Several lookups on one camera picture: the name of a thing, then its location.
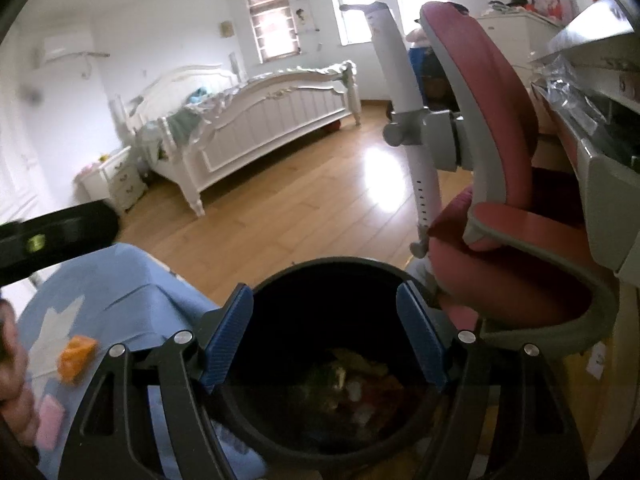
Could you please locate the window with brown blind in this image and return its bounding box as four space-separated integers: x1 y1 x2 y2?
244 0 301 65

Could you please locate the white desk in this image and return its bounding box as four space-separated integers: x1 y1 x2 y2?
530 0 640 276

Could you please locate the wall poster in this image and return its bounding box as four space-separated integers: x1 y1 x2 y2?
520 0 576 23

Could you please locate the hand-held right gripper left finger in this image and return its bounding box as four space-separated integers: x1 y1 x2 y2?
57 282 256 480

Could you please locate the orange wrapper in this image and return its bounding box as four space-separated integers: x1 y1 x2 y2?
57 335 99 386

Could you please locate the person's left hand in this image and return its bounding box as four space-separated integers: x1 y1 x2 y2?
0 297 41 448

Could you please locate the black round bin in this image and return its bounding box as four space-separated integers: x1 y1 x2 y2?
220 256 481 463

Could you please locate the white nightstand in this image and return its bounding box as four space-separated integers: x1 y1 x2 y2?
75 146 148 216

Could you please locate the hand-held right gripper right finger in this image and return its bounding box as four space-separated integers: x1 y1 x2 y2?
395 282 593 480

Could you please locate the white dresser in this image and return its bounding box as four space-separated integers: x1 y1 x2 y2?
475 10 551 76

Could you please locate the pile of wrappers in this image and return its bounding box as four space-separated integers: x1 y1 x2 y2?
300 347 406 426

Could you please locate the white bed frame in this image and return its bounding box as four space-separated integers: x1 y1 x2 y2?
117 60 363 218

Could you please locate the pink and grey chair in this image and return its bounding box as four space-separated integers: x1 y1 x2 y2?
340 1 618 356

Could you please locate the white wall air conditioner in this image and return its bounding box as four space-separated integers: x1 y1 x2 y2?
35 32 96 67

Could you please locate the pink wrapper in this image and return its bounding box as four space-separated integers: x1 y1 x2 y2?
35 394 68 451

